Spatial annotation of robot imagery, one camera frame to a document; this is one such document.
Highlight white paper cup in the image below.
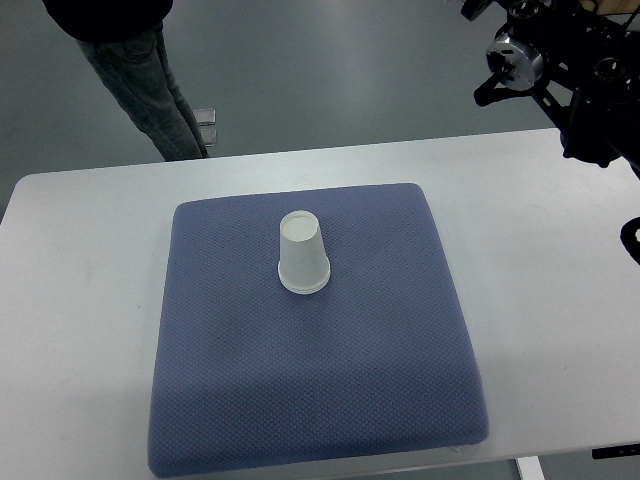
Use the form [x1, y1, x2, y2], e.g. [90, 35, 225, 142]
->
[278, 210, 331, 285]
[278, 271, 331, 295]

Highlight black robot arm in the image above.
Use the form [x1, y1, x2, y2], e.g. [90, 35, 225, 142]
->
[474, 1, 639, 172]

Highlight white paper cup on cushion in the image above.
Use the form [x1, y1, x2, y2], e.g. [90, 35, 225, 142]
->
[278, 271, 331, 295]

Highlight blue textured cushion mat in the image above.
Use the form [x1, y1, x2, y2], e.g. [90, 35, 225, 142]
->
[148, 183, 489, 478]

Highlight lower metal floor plate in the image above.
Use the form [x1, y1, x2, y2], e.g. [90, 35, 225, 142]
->
[200, 127, 217, 148]

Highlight metal floor plate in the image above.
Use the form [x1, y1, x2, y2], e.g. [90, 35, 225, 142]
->
[193, 108, 216, 125]
[200, 127, 217, 148]

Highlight upper metal floor plate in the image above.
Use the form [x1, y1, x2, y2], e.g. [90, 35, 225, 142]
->
[193, 108, 216, 125]

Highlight standing person in jeans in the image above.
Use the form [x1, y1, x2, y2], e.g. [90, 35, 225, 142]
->
[44, 1, 208, 161]

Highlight white table leg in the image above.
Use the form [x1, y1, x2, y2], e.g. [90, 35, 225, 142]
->
[515, 456, 545, 480]

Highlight brown cardboard box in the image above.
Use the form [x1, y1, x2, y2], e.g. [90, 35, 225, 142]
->
[579, 0, 639, 16]

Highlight black control panel under table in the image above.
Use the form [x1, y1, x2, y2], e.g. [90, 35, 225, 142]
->
[591, 443, 640, 460]

